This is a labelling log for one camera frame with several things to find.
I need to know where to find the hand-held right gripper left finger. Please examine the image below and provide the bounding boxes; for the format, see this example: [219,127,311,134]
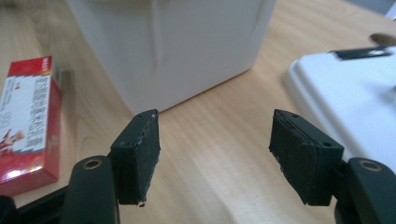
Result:
[109,108,162,208]

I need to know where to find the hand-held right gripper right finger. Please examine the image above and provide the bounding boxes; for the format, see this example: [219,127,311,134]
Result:
[268,108,345,207]

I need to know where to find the red and white medicine box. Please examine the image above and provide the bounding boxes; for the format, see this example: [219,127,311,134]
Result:
[0,55,63,198]

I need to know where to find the white plastic storage box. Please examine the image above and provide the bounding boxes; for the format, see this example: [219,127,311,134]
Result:
[65,0,277,116]

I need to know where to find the white lid with black latches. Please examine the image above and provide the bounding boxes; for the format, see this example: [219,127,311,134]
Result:
[283,46,396,175]

